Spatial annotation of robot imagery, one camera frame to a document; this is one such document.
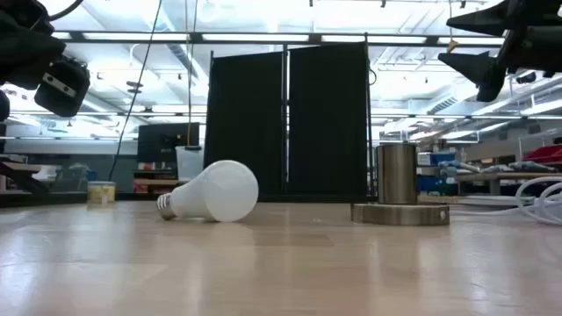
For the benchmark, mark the long wooden workbench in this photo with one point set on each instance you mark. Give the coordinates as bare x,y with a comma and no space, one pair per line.
505,176

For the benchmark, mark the black monitor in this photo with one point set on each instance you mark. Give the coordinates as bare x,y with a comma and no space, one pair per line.
162,142

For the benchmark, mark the blue storage bin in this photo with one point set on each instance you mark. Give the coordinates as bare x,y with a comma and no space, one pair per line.
443,159

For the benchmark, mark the wooden shelf with red items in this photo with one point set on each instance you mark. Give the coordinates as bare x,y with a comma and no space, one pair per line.
153,181

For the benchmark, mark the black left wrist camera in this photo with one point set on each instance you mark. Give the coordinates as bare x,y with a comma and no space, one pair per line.
61,90

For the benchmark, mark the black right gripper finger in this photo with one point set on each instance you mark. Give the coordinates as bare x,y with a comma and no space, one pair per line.
478,70
483,19

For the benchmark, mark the brass lamp socket base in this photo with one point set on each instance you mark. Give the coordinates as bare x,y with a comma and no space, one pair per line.
397,175

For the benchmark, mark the yellow hanging tag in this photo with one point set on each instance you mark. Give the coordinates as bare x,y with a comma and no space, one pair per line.
452,45

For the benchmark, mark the wooden bench with black legs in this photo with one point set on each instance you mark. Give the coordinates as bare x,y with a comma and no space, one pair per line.
19,169

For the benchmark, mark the white frosted lightbulb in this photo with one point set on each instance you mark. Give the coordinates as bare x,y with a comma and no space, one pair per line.
219,191

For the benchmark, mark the black ceiling camera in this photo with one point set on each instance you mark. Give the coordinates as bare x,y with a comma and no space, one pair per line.
526,78

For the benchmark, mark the black partition screen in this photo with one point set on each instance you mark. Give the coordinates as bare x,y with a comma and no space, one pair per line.
325,123

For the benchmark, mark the small yellow jar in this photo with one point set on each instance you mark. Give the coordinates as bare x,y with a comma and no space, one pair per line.
101,192

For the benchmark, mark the clear plastic bin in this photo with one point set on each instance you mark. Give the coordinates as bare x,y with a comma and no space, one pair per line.
189,162

